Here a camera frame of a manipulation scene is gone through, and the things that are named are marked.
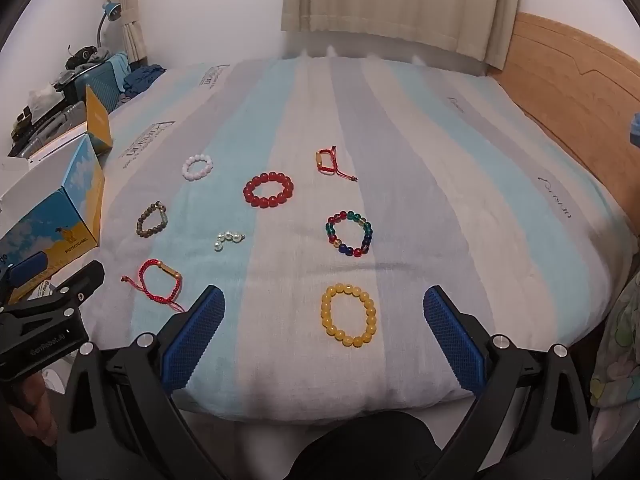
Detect red cord bracelet wooden tube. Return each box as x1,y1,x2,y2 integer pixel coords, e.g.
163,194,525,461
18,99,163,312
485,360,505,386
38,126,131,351
121,258,187,313

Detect teal suitcase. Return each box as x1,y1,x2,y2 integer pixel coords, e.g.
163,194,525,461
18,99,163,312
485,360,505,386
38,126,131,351
65,62,126,111

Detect light blue towel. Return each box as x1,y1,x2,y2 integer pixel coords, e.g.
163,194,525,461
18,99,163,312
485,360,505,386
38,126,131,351
102,52,132,92

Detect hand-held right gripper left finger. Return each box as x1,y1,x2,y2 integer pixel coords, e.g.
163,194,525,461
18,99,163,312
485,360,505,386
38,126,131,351
55,285,226,480

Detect white plastic bag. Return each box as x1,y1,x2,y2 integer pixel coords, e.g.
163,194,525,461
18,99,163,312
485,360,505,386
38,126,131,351
27,82,63,111

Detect person's black pants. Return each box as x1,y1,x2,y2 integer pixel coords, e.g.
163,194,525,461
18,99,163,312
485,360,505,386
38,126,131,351
295,410,451,480

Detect multicolour glass bead bracelet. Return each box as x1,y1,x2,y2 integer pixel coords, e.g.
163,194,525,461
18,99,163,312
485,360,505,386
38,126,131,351
325,210,374,258

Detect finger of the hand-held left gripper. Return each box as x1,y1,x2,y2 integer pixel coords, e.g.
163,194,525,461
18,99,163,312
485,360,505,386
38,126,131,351
0,253,49,304
10,260,106,319

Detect wooden headboard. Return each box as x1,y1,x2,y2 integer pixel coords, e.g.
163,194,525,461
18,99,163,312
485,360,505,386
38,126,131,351
487,10,640,241

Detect white bead bracelet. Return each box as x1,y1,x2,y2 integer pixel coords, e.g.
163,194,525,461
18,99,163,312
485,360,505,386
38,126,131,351
181,154,214,182

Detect pearl bead strand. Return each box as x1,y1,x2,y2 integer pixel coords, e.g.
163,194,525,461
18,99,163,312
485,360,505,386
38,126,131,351
213,230,247,253

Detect person's left hand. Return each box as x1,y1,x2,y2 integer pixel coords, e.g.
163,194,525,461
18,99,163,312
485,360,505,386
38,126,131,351
9,374,59,449

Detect striped blanket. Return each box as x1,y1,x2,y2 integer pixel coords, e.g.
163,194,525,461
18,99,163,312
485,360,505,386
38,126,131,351
97,55,626,423

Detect dark blue clothes pile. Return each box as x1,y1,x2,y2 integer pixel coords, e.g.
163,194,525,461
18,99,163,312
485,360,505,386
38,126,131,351
122,64,166,97

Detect cardboard box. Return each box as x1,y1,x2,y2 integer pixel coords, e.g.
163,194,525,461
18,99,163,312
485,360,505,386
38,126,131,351
0,84,113,288

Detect wide beige curtain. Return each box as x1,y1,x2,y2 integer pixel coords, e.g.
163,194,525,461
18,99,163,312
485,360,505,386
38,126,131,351
280,0,521,68

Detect tied beige curtain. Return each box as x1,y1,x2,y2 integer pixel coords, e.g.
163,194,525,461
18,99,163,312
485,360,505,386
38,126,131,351
102,0,149,68

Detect blue desk lamp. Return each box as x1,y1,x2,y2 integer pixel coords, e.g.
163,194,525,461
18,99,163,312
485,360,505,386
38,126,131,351
95,0,123,51

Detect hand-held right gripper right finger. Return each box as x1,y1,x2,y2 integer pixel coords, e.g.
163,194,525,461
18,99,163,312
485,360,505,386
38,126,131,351
423,285,594,480

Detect black and gold boxes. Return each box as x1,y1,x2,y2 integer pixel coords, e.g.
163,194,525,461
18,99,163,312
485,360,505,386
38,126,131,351
10,107,36,141

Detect brown wooden bead bracelet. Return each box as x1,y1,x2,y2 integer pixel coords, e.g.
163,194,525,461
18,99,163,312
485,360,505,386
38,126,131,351
136,201,169,237

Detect grey suitcase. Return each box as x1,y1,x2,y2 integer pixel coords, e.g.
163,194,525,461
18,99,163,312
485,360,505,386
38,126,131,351
7,100,88,158

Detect black items on suitcase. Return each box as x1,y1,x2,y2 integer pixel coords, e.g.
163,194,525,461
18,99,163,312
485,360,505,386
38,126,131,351
65,45,108,72

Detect yellow bead bracelet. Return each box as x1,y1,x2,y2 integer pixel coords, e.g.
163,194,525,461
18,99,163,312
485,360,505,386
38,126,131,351
320,283,377,349

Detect pastel patterned cloth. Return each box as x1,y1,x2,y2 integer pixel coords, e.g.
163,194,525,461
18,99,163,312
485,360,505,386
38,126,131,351
590,270,640,411

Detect red cord bracelet gold bead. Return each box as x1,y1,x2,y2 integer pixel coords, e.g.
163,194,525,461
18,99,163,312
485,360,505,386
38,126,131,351
315,146,359,182

